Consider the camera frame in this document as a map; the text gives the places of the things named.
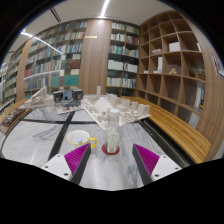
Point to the dark house architecture model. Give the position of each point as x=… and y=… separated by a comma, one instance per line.
x=68, y=96

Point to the curved wooden slat bench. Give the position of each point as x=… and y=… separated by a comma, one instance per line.
x=180, y=133

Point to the long ceiling strip light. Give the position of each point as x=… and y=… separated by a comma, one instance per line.
x=105, y=8
x=40, y=40

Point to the clear plastic bottle white cap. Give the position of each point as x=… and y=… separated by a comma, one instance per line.
x=112, y=136

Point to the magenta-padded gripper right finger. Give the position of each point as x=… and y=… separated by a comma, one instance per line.
x=163, y=166

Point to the tall bookshelf full of books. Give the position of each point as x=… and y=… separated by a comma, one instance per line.
x=121, y=60
x=56, y=63

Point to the white cup yellow rim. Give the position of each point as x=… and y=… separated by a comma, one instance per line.
x=76, y=136

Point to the brown model on wooden board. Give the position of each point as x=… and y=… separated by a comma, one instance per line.
x=13, y=118

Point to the wooden cubby shelf unit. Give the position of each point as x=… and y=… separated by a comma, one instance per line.
x=173, y=83

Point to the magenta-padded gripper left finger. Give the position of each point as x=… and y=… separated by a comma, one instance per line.
x=60, y=165

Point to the flat round red coaster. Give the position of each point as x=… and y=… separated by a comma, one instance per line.
x=104, y=150

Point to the white building architecture model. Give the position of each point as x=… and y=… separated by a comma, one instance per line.
x=38, y=100

